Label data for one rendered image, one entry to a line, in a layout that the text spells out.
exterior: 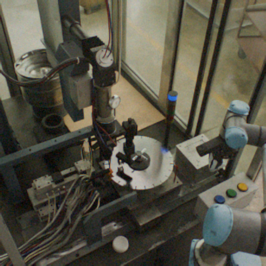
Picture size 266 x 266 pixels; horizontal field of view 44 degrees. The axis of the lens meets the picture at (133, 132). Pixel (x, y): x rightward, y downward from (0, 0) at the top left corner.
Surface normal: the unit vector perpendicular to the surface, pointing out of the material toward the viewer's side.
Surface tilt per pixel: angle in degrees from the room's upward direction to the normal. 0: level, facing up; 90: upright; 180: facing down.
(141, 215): 0
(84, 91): 90
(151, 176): 0
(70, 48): 0
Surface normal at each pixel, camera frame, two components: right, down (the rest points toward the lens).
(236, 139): -0.22, 0.62
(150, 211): 0.03, -0.70
